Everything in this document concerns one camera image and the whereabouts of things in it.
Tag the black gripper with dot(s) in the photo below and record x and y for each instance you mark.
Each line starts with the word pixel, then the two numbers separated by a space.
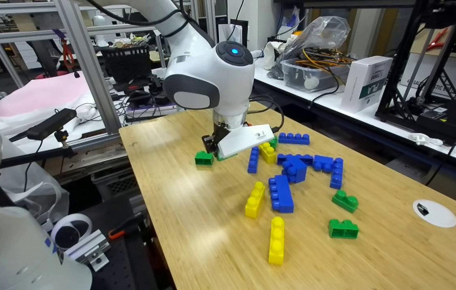
pixel 211 141

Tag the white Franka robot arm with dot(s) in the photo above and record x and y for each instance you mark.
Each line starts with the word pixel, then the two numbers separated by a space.
pixel 205 70

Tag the long blue toy block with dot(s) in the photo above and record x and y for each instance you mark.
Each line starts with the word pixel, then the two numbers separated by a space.
pixel 253 161
pixel 337 174
pixel 293 139

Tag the yellow toy block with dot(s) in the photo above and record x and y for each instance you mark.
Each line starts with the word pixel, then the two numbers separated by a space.
pixel 255 200
pixel 275 242
pixel 267 153

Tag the wide blue toy block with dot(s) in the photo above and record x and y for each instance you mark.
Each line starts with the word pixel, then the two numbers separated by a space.
pixel 280 194

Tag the chunky blue toy block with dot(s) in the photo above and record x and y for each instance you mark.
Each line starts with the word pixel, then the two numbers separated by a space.
pixel 293 171

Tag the flat blue toy block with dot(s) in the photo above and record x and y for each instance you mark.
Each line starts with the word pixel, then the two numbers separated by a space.
pixel 304 158

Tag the small blue toy block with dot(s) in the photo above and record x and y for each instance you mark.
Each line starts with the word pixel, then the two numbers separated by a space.
pixel 322 163

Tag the black mesh basket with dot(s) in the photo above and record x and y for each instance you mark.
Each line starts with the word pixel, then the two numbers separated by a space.
pixel 124 65

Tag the clear plastic container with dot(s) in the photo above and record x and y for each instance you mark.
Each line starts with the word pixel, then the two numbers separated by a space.
pixel 313 78

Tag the white side bench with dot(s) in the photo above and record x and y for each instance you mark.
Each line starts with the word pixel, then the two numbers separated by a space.
pixel 356 118

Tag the clear plastic bag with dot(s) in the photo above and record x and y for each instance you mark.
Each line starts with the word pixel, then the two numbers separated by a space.
pixel 324 33

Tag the white cardboard box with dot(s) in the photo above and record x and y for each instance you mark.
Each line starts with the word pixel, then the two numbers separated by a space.
pixel 364 81

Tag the pink cloth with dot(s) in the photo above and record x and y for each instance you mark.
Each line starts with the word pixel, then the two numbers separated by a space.
pixel 39 94

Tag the translucent plastic cover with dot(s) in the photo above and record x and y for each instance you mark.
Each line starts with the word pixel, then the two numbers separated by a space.
pixel 39 194

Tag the white round sticker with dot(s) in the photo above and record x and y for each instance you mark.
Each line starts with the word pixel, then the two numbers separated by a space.
pixel 441 218

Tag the black camera on stand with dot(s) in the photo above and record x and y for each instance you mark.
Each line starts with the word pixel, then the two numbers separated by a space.
pixel 50 123

